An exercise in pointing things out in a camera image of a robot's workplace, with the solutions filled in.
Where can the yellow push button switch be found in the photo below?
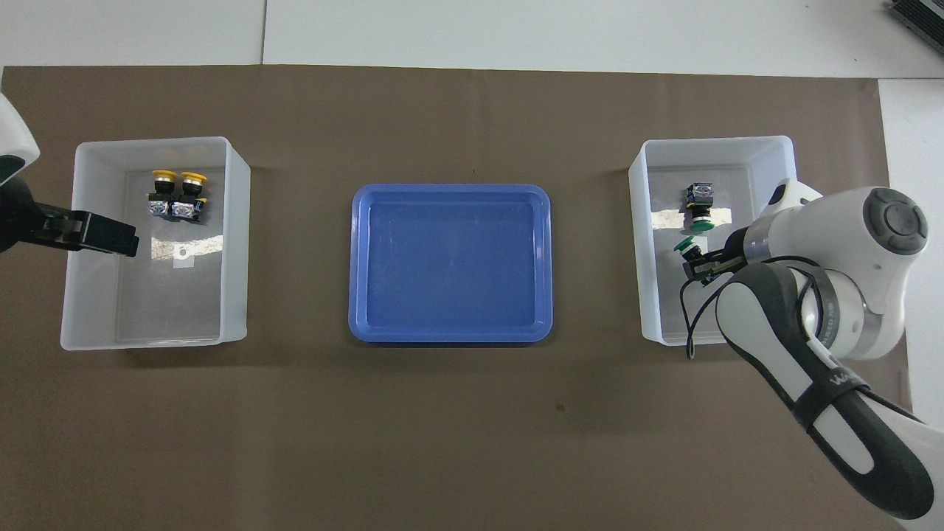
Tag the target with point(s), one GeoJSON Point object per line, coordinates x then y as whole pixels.
{"type": "Point", "coordinates": [161, 199]}
{"type": "Point", "coordinates": [190, 200]}

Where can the translucent white plastic box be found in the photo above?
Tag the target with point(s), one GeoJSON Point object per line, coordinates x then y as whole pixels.
{"type": "Point", "coordinates": [184, 310]}
{"type": "Point", "coordinates": [664, 310]}

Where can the small white label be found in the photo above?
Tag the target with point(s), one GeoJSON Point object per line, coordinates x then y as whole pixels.
{"type": "Point", "coordinates": [702, 242]}

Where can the green push button switch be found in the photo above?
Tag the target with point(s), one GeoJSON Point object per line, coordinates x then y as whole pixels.
{"type": "Point", "coordinates": [684, 244]}
{"type": "Point", "coordinates": [699, 195]}

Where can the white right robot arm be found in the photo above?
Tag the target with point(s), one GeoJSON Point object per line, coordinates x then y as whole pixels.
{"type": "Point", "coordinates": [885, 221]}

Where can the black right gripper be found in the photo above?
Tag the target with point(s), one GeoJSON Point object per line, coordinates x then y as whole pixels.
{"type": "Point", "coordinates": [734, 254]}

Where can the blue plastic tray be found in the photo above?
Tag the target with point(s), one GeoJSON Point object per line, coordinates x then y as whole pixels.
{"type": "Point", "coordinates": [450, 265]}

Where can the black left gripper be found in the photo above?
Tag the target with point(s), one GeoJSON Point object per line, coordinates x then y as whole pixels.
{"type": "Point", "coordinates": [22, 221]}

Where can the brown paper mat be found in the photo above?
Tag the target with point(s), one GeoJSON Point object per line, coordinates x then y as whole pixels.
{"type": "Point", "coordinates": [295, 442]}

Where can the grey ribbed metal device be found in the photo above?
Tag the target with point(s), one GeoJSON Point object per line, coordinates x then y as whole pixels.
{"type": "Point", "coordinates": [922, 18]}

